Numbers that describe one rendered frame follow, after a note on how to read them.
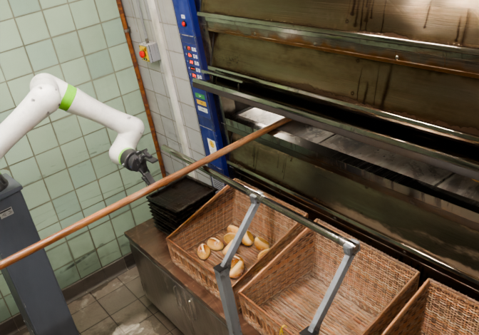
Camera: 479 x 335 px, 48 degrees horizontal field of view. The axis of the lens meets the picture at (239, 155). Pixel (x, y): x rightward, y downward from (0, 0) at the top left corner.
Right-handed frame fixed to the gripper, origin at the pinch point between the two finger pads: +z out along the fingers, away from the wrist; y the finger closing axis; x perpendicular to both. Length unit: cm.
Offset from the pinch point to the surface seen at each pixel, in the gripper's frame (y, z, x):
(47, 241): 0, 8, 52
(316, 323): 23, 91, 1
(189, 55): -30, -43, -53
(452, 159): -24, 111, -39
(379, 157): 2, 64, -65
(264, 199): 3, 48, -17
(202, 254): 57, -10, -17
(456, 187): 2, 98, -63
